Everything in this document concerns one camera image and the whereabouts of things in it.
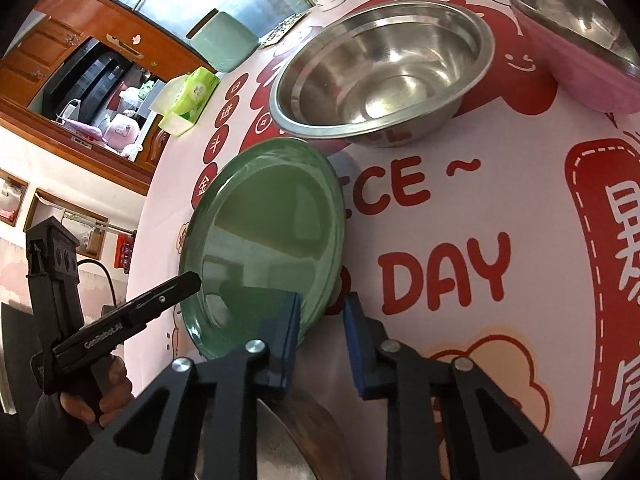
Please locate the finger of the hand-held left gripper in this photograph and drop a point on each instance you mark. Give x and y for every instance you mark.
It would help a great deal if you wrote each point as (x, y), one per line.
(170, 292)

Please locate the green plate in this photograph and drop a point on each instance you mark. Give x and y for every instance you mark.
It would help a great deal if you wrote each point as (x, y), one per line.
(270, 230)

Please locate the large steel bowl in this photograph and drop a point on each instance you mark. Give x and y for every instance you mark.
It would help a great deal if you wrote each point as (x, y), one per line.
(385, 70)

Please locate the green canister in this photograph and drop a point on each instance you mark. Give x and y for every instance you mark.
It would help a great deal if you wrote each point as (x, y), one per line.
(225, 42)

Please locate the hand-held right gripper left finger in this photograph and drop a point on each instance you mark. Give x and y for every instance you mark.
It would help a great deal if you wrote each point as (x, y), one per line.
(287, 340)

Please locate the person's left forearm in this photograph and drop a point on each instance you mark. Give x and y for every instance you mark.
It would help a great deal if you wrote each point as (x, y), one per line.
(55, 435)

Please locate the pink bowl with steel interior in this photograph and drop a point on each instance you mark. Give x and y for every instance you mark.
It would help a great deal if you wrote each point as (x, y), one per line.
(590, 75)

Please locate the printed pink tablecloth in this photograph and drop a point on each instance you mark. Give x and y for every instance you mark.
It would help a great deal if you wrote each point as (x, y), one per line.
(450, 310)

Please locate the person's left hand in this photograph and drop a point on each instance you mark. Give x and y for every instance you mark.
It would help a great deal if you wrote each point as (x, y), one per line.
(112, 390)

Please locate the patterned coaster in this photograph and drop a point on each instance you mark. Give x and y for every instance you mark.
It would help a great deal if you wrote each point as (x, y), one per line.
(285, 27)

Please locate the wooden wall frame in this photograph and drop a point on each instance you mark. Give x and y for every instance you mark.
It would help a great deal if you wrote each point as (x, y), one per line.
(12, 197)
(65, 220)

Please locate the pink patterned appliance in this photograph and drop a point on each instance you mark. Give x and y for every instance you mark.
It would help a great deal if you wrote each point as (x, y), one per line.
(120, 130)

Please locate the red crate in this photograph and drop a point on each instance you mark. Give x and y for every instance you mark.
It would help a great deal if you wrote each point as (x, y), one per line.
(125, 252)

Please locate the green tissue box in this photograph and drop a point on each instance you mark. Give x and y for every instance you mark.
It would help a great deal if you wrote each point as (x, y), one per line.
(192, 95)

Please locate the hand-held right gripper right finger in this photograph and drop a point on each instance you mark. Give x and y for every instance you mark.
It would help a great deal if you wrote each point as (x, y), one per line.
(355, 345)

